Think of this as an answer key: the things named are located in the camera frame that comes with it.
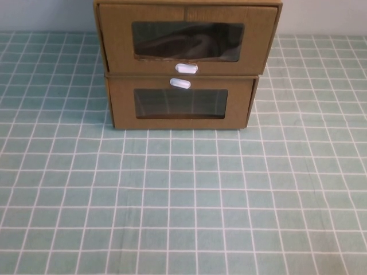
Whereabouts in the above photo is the cardboard drawer with taped window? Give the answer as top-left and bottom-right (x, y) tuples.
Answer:
(97, 3), (279, 76)

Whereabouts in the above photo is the cardboard box shell with dents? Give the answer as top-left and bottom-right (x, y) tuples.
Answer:
(92, 0), (283, 76)

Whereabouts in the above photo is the green checked tablecloth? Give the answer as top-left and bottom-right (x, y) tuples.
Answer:
(0, 30), (367, 275)

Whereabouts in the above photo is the cardboard drawer with clean window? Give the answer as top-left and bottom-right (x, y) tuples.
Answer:
(108, 77), (255, 130)

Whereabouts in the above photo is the lower cardboard drawer with window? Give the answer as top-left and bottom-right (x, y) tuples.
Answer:
(104, 74), (260, 131)

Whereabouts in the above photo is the white rounded oval handle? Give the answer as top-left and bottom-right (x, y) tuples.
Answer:
(169, 77), (192, 91)

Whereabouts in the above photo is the white handle with square end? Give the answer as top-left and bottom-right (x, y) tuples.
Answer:
(174, 62), (199, 75)

